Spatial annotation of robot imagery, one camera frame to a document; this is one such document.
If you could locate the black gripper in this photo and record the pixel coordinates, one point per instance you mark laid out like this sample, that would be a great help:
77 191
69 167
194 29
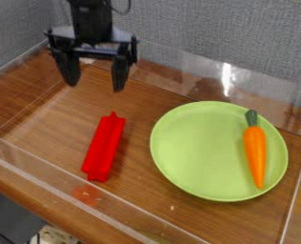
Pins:
91 37

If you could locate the red star-profile block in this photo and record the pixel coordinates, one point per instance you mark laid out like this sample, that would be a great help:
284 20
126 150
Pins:
101 153

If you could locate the green plate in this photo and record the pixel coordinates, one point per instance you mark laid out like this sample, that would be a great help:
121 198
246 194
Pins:
197 150

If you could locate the orange toy carrot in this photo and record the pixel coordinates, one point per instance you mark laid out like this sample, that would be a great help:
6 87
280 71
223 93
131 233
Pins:
254 143

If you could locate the white power strip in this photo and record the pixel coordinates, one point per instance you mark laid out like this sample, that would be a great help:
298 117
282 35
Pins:
51 235

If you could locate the clear acrylic enclosure wall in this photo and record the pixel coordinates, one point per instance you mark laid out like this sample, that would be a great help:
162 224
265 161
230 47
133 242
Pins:
49 122

